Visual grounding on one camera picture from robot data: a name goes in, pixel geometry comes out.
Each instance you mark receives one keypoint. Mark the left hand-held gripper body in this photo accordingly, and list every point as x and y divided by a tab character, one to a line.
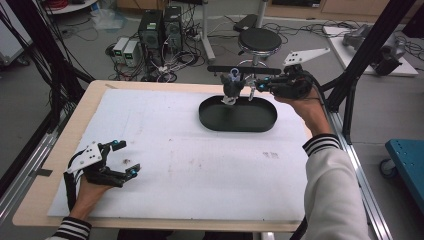
86	158

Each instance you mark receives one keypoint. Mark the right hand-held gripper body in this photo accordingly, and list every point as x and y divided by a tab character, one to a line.
295	85

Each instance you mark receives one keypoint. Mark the black and pink plush toy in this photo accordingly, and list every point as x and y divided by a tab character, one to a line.
232	88

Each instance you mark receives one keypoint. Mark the black rack with oval tray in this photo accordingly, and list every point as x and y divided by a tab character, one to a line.
238	116

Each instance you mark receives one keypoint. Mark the person's right hand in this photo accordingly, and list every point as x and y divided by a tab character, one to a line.
301	103

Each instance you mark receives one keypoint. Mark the person's left hand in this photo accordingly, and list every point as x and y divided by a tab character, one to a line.
88	196

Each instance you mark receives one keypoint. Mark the light wooden table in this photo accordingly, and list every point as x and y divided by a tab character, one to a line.
66	133

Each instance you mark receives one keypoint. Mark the black round stool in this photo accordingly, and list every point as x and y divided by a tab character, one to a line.
260	41

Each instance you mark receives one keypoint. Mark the grey tape strip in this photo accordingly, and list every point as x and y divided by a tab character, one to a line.
43	172

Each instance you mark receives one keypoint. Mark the white foam board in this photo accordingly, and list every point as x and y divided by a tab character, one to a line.
186	160

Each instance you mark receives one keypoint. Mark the white platform board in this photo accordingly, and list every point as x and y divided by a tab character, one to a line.
346	61

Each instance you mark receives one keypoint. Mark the flat black box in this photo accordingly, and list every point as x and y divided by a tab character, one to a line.
245	22

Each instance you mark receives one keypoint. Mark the grey metal pole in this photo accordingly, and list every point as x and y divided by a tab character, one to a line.
261	13

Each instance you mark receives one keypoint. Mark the grey metal desk leg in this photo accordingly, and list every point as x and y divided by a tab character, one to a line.
206	40

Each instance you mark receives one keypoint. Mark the white power supply unit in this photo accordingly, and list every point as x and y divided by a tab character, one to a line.
131	53
119	48

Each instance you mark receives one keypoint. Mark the wooden cabinet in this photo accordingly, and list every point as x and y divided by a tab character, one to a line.
350	8

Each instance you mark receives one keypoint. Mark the grey robot machine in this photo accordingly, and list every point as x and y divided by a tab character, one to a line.
390	55

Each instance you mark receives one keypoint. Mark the black computer tower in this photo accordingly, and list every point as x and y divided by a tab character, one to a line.
173	28
150	33

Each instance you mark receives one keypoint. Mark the clear plastic bag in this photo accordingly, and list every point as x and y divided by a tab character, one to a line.
108	19

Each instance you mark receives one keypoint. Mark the blue cart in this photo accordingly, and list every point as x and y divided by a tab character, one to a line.
408	166

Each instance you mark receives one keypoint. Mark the white cabinet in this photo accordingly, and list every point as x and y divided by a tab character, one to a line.
11	40

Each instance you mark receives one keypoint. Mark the white round table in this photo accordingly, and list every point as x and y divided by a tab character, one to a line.
71	7

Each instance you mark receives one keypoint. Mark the aluminium rail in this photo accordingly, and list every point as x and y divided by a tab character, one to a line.
366	186
23	173

